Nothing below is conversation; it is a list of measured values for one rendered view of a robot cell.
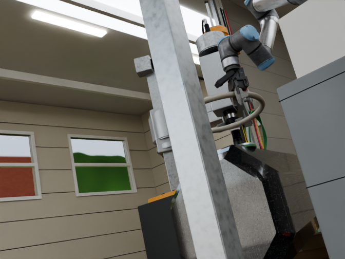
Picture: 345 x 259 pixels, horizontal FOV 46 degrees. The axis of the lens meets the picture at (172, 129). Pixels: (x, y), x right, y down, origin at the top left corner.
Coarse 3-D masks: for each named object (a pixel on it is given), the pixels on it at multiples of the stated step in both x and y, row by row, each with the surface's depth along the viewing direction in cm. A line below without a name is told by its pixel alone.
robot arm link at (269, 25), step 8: (264, 16) 242; (272, 16) 239; (264, 24) 235; (272, 24) 232; (264, 32) 221; (272, 32) 222; (264, 40) 211; (272, 40) 215; (256, 48) 197; (264, 48) 199; (272, 48) 210; (248, 56) 202; (256, 56) 198; (264, 56) 198; (272, 56) 201; (256, 64) 202; (264, 64) 200
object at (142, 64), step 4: (144, 56) 379; (148, 56) 379; (136, 60) 379; (140, 60) 378; (144, 60) 378; (148, 60) 377; (136, 64) 378; (140, 64) 377; (144, 64) 377; (148, 64) 376; (152, 64) 377; (136, 68) 377; (140, 68) 376; (144, 68) 376; (148, 68) 375; (152, 68) 380; (140, 72) 377; (144, 72) 379; (148, 72) 381; (152, 72) 383; (140, 76) 385; (144, 76) 387
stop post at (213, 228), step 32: (160, 0) 107; (160, 32) 106; (160, 64) 105; (192, 64) 107; (160, 96) 104; (192, 96) 101; (192, 128) 97; (192, 160) 96; (192, 192) 95; (224, 192) 97; (192, 224) 94; (224, 224) 92; (224, 256) 88
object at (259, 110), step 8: (216, 96) 197; (224, 96) 197; (232, 96) 198; (248, 96) 201; (256, 96) 204; (264, 104) 216; (256, 112) 226; (240, 120) 237; (248, 120) 233; (216, 128) 240; (224, 128) 240
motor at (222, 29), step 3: (210, 27) 366; (213, 27) 364; (216, 27) 363; (219, 27) 364; (222, 27) 365; (225, 27) 369; (210, 30) 364; (213, 30) 363; (216, 30) 362; (219, 30) 363; (222, 30) 364; (225, 30) 366; (225, 33) 367
